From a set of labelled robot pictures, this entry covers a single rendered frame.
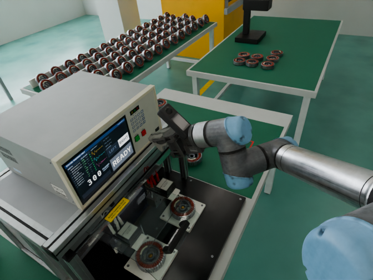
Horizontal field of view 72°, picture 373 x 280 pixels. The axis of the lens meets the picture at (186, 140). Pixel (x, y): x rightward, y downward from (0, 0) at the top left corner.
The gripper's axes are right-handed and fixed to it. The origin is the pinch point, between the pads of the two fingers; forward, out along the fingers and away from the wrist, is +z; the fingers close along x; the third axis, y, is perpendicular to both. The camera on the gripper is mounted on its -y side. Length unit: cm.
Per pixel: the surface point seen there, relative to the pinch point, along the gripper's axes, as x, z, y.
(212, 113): 83, 35, 35
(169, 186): 3.4, 11.2, 27.1
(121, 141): -7.0, 5.7, -3.4
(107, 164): -15.0, 7.2, -0.2
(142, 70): 123, 118, -4
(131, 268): -27, 16, 40
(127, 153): -6.2, 8.3, 2.1
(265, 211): 76, 24, 123
